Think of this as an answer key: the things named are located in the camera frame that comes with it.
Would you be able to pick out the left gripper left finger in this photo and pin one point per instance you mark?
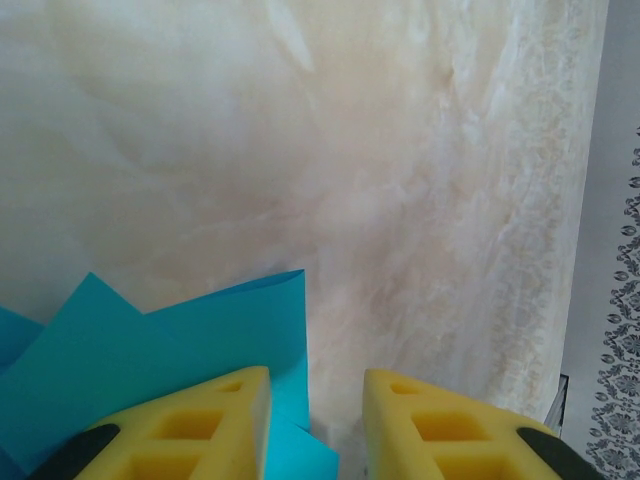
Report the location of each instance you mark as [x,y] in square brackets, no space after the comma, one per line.
[190,430]

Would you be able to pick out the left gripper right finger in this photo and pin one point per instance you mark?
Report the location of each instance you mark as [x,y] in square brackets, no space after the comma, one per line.
[450,435]

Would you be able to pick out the blue square paper sheet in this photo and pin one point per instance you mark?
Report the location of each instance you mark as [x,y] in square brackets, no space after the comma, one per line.
[150,350]

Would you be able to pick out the aluminium frame bar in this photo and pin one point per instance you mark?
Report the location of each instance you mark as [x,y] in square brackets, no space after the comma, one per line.
[557,410]

